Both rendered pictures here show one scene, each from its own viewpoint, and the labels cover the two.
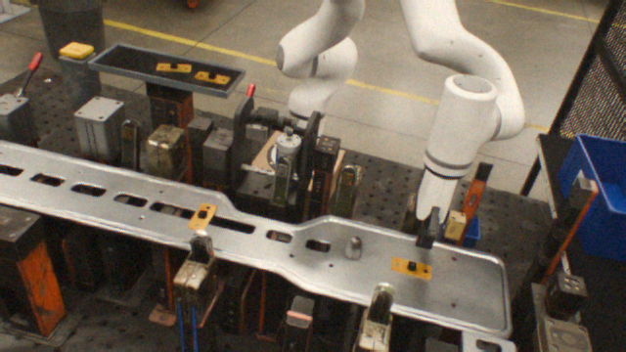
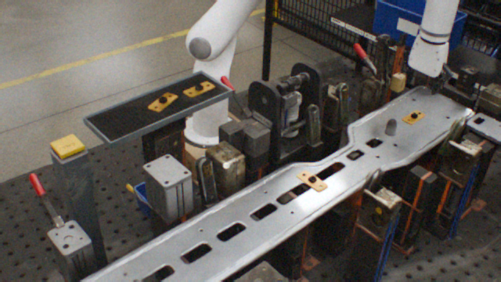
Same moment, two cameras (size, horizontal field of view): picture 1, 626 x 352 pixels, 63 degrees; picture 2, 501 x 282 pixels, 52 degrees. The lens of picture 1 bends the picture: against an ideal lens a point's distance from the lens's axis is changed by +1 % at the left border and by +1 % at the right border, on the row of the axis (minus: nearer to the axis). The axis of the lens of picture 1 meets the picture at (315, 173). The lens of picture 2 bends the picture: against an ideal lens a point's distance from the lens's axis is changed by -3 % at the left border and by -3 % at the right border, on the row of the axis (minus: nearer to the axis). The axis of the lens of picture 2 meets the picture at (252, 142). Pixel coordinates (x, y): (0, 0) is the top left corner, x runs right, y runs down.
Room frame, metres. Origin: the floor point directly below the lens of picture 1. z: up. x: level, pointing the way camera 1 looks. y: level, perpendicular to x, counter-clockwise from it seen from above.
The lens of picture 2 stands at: (0.30, 1.15, 1.90)
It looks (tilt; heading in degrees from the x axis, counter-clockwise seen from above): 37 degrees down; 308
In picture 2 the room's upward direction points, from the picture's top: 2 degrees clockwise
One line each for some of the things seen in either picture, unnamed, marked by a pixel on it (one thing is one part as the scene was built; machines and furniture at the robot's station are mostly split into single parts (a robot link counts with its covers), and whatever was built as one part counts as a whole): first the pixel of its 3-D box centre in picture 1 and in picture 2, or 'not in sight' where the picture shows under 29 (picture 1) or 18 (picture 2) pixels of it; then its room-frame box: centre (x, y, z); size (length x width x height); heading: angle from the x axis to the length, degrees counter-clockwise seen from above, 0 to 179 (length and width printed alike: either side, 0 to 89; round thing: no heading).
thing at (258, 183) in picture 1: (272, 191); (282, 146); (1.00, 0.10, 0.94); 0.18 x 0.13 x 0.49; 82
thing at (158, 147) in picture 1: (169, 196); (225, 207); (0.99, 0.37, 0.89); 0.13 x 0.11 x 0.38; 172
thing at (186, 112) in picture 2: (169, 68); (160, 106); (1.18, 0.41, 1.16); 0.37 x 0.14 x 0.02; 82
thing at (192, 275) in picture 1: (198, 323); (370, 241); (0.63, 0.20, 0.87); 0.12 x 0.09 x 0.35; 172
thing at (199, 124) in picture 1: (202, 185); (230, 183); (1.04, 0.30, 0.90); 0.05 x 0.05 x 0.40; 82
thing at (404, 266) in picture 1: (412, 266); (414, 116); (0.75, -0.23, 1.01); 0.08 x 0.04 x 0.01; 82
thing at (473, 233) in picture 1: (457, 234); not in sight; (1.16, -0.45, 0.74); 0.11 x 0.10 x 0.09; 82
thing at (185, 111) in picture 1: (174, 143); (166, 175); (1.18, 0.41, 0.92); 0.10 x 0.08 x 0.45; 82
